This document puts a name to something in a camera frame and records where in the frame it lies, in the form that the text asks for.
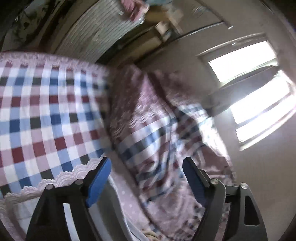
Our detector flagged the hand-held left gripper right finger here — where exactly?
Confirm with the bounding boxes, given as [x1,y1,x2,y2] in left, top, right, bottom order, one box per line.
[182,157,268,241]

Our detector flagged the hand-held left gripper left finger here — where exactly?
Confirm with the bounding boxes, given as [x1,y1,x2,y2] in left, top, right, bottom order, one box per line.
[25,157,112,241]

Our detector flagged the small checked duvet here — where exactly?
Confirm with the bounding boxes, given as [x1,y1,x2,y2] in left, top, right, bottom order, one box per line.
[107,64,235,241]

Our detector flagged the large checked bed sheet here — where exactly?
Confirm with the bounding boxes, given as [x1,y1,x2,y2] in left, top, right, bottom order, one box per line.
[0,51,139,241]

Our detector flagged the window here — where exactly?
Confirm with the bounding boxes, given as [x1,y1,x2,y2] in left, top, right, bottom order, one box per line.
[196,34,296,151]

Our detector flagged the white radiator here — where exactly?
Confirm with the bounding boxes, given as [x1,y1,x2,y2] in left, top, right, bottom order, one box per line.
[54,0,139,62]

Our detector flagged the black lamp pole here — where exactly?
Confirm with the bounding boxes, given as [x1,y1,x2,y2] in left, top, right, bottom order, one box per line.
[178,21,234,37]

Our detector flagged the cardboard boxes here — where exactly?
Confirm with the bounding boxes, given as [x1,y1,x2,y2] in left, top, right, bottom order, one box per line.
[146,6,183,42]

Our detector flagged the pink cloth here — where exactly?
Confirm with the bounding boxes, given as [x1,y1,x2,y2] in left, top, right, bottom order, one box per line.
[121,0,149,22]

